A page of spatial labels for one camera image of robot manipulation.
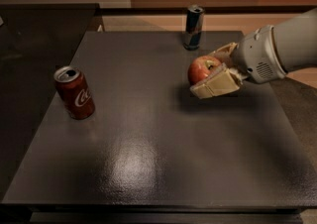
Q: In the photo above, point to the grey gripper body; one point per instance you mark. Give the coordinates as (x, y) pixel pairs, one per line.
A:
(257, 55)

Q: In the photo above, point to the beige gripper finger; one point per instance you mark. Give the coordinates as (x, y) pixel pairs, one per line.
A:
(224, 54)
(221, 81)

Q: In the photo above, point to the red apple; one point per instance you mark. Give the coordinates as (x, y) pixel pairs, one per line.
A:
(201, 67)

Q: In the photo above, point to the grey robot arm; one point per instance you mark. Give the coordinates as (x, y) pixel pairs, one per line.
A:
(295, 42)

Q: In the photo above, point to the blue silver redbull can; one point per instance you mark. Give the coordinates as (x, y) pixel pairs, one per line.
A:
(193, 28)

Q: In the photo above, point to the red coca-cola can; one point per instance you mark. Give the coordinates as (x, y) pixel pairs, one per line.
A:
(72, 87)

